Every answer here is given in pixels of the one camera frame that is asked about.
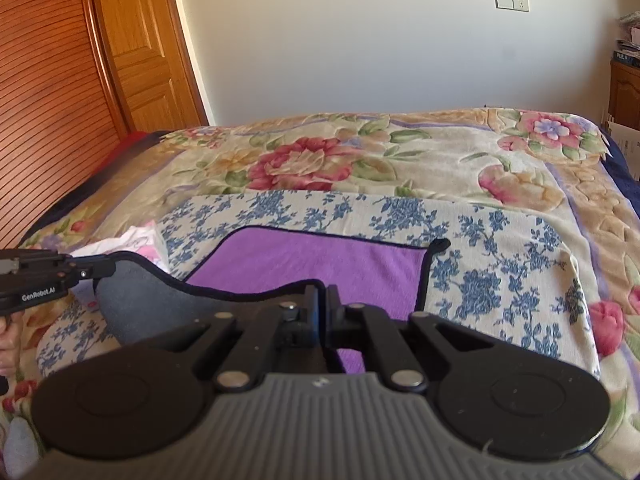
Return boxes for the brown wooden cabinet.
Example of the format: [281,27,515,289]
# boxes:
[608,60,640,130]

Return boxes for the person's left hand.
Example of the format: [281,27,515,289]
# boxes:
[0,312,23,377]

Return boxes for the purple and grey microfibre towel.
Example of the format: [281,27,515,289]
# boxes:
[93,226,450,344]

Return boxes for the navy blue bed sheet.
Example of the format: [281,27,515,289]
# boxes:
[602,122,639,214]

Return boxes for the wooden room door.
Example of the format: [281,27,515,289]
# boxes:
[93,0,207,132]

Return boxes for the wooden slatted wardrobe door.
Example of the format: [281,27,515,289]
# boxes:
[1,0,129,247]

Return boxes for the blue floral white cloth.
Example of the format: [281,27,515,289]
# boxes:
[28,191,600,374]

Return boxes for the white cardboard box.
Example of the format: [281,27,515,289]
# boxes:
[608,122,640,181]

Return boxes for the white wall socket switch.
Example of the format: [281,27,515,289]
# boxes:
[495,0,530,12]

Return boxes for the pink cotton tissue box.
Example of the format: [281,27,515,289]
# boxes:
[70,221,169,273]

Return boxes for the floral beige bed blanket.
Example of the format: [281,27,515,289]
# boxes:
[24,107,639,479]

